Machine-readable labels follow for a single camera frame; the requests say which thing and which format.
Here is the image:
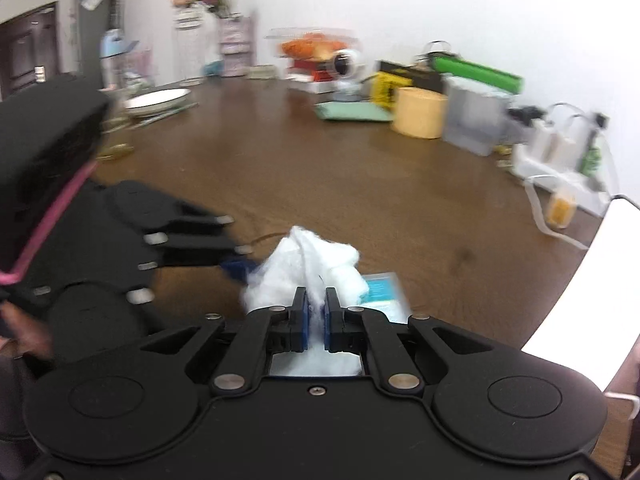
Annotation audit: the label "white power strip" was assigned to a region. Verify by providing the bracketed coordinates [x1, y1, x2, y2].
[511, 144, 611, 218]

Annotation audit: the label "green spray bottle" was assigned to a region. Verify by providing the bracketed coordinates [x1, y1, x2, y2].
[578, 114, 608, 177]

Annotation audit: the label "yellow black battery box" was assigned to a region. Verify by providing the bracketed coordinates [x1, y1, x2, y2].
[370, 61, 445, 110]

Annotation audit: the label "small striped eraser block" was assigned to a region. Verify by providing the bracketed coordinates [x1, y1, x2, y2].
[245, 64, 279, 80]

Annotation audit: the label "person left hand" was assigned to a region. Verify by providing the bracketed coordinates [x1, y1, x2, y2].
[1, 302, 53, 360]

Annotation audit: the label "yellow white plug cube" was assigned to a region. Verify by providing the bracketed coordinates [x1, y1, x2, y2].
[544, 185, 577, 230]

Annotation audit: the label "green pen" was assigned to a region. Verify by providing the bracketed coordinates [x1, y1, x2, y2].
[129, 102, 200, 130]

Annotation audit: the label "red white box stack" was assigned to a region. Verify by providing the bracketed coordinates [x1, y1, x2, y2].
[285, 60, 335, 94]

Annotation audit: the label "white cotton wad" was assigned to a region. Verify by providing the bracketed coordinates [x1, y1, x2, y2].
[242, 226, 369, 377]

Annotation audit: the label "clear container green lid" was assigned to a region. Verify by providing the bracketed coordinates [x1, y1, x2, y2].
[427, 52, 524, 156]

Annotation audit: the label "white astronaut figurine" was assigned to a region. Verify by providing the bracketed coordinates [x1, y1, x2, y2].
[326, 49, 364, 102]

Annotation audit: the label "clear floss pick box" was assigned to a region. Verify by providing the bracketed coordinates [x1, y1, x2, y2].
[358, 272, 411, 324]

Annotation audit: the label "clear box orange peels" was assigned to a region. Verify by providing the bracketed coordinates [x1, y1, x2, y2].
[266, 27, 358, 61]

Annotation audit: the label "white plate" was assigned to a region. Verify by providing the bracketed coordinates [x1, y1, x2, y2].
[124, 88, 191, 117]

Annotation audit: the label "glass jar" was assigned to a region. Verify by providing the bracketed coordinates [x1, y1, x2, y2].
[174, 6, 205, 86]

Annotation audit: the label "green folded cloth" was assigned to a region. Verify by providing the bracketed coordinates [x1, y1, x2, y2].
[314, 102, 393, 122]

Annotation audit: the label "glass bottle yellow liquid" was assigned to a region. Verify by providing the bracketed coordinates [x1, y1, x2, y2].
[96, 116, 134, 162]

